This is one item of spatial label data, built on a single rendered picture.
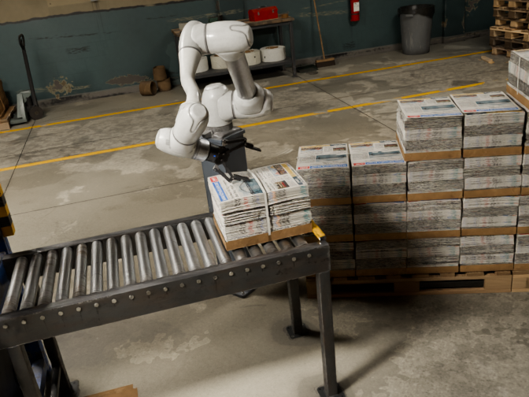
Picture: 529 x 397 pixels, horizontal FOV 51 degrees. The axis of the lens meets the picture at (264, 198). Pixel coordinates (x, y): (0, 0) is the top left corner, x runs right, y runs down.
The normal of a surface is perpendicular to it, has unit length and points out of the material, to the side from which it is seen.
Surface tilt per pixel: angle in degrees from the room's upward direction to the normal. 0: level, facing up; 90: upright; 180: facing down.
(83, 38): 90
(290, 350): 0
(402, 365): 0
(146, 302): 90
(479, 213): 89
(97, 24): 90
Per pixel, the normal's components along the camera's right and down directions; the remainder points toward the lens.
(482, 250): -0.11, 0.41
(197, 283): 0.26, 0.37
